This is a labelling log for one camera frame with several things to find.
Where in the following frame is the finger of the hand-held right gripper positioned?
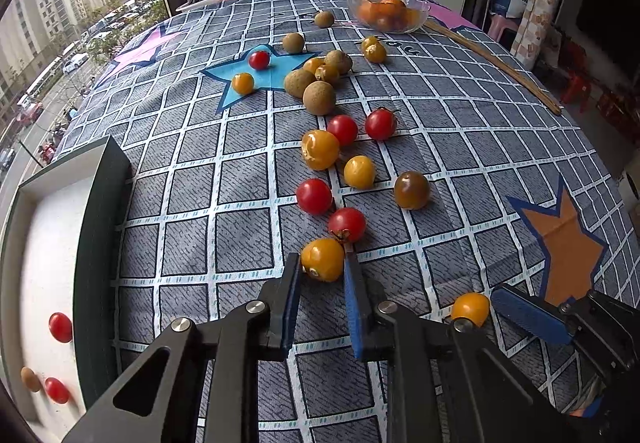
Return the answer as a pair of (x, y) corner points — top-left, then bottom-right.
(491, 285), (577, 347)

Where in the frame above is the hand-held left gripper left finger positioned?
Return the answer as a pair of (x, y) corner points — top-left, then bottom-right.
(62, 253), (303, 443)

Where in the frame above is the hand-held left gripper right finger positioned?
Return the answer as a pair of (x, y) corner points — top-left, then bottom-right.
(343, 252), (576, 443)

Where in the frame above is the dark green tray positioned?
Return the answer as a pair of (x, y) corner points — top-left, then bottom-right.
(0, 135), (132, 430)

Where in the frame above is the dark brown cherry tomato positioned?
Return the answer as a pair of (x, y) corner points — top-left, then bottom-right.
(393, 171), (431, 211)

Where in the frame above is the white round appliance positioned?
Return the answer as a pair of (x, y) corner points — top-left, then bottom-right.
(616, 168), (640, 216)

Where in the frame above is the checked star-print tablecloth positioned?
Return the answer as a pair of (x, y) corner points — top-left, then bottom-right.
(52, 0), (632, 443)

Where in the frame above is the red plastic stool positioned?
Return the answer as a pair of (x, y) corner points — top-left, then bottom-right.
(559, 74), (597, 114)

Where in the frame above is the long wooden stick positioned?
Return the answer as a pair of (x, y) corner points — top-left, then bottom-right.
(424, 19), (564, 116)

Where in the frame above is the pink plastic stool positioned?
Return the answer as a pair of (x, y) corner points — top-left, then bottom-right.
(487, 15), (521, 50)

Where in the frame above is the patterned paper bag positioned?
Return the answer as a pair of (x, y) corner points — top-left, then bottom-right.
(514, 0), (560, 70)

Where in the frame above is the clear glass bowl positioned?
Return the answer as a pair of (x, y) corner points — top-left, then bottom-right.
(345, 0), (431, 34)

